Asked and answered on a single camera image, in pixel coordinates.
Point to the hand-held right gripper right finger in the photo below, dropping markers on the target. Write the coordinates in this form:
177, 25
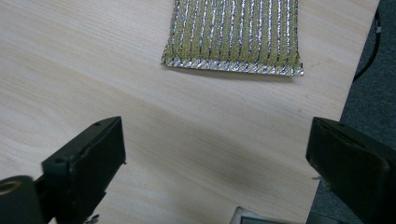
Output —
355, 161

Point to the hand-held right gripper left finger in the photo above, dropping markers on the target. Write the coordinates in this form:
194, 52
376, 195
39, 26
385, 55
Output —
84, 168

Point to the yellow silver striped scouring sponge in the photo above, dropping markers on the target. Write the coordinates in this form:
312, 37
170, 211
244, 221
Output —
233, 34

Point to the grey flat device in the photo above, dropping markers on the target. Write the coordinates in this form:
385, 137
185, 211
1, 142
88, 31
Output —
264, 218

